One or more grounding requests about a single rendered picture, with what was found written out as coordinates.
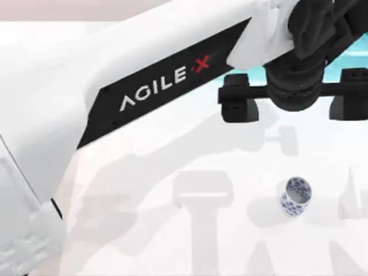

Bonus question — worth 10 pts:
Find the blue and white cup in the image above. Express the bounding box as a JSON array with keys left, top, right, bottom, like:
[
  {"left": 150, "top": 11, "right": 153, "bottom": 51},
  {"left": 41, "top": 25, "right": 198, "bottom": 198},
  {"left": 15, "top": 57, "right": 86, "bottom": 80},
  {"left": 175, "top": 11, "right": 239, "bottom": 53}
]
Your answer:
[{"left": 280, "top": 176, "right": 313, "bottom": 219}]

